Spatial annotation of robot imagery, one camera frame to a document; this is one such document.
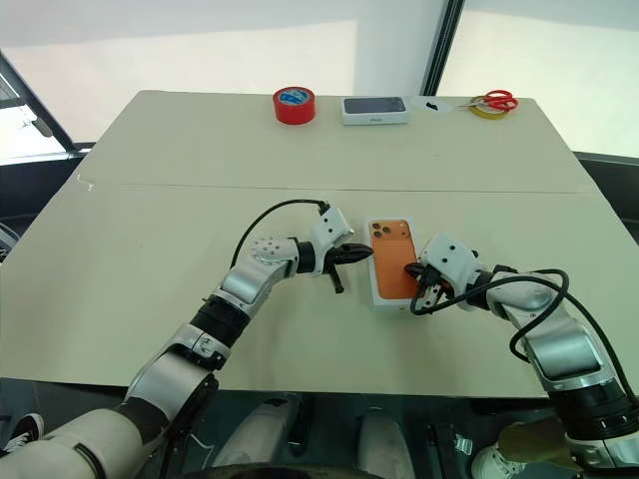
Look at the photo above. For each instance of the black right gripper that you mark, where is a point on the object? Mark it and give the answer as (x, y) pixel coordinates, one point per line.
(435, 285)

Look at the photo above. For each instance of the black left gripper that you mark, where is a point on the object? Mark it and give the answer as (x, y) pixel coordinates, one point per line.
(335, 258)

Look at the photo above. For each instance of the orange phone box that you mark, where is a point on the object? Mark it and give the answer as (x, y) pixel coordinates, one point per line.
(389, 269)

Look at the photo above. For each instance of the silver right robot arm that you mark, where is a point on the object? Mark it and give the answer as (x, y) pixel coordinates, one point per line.
(559, 344)

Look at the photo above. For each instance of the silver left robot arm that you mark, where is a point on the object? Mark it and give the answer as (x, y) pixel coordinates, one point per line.
(249, 279)

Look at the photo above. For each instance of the white phone box dark print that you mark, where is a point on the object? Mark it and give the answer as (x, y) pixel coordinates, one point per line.
(374, 107)

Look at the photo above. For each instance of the pale rounded shape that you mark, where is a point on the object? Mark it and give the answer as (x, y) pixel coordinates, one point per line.
(384, 444)

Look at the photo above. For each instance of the red tape roll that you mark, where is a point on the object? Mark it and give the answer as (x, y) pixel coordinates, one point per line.
(294, 112)

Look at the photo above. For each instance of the white paper black mark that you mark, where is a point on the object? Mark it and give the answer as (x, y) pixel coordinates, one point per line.
(417, 104)

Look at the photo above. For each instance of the yellow tape roll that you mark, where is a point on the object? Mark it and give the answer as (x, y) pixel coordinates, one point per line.
(491, 116)

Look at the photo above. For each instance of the olive yellow cloth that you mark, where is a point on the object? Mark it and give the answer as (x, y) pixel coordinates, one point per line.
(539, 444)

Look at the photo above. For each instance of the black and white sneaker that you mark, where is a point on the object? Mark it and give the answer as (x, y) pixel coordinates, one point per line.
(22, 431)

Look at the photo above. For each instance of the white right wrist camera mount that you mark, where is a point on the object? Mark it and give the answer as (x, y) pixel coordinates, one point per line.
(449, 254)

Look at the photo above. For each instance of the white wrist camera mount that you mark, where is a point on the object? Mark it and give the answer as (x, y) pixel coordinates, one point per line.
(332, 227)
(449, 254)

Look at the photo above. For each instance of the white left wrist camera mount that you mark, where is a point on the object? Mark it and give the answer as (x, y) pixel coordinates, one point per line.
(332, 227)

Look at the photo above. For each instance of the black window frame post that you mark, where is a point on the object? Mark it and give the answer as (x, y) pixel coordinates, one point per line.
(442, 45)

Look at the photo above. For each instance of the black slanted frame bar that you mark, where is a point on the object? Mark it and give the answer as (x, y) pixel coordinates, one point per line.
(62, 137)

